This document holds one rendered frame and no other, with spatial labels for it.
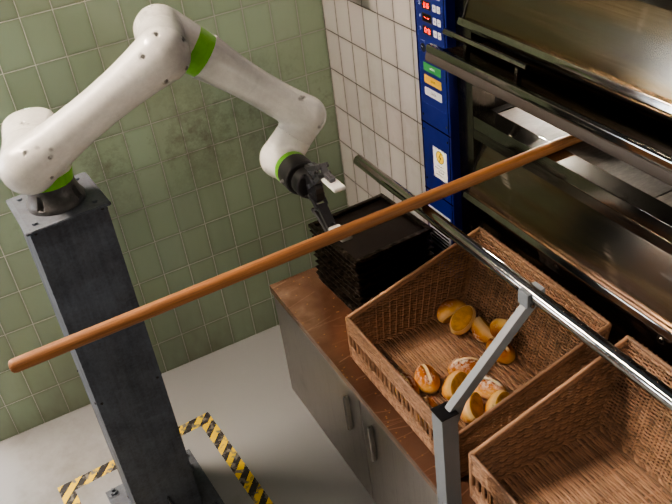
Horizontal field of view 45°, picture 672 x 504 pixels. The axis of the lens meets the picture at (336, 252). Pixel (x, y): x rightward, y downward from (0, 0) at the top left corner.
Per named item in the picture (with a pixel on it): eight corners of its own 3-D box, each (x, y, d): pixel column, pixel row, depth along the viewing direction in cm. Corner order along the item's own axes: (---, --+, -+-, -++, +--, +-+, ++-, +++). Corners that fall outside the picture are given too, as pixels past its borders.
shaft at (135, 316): (12, 377, 160) (7, 366, 158) (10, 369, 162) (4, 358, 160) (660, 111, 217) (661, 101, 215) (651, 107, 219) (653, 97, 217)
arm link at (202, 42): (124, 48, 188) (150, 2, 184) (123, 30, 198) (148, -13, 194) (193, 86, 196) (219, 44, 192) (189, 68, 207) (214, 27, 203)
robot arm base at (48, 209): (11, 184, 222) (3, 164, 219) (64, 165, 228) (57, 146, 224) (36, 223, 203) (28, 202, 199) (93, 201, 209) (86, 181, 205)
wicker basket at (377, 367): (481, 296, 258) (480, 222, 242) (609, 403, 215) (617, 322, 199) (346, 356, 242) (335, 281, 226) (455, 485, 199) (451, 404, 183)
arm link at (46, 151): (-19, 178, 179) (165, 23, 171) (-10, 146, 193) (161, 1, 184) (27, 215, 187) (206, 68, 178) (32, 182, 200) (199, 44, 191)
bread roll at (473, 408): (466, 410, 208) (450, 418, 211) (483, 426, 209) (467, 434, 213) (471, 383, 216) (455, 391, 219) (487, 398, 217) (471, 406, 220)
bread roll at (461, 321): (480, 309, 239) (483, 315, 244) (460, 299, 243) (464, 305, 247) (462, 337, 237) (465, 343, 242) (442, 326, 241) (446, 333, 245)
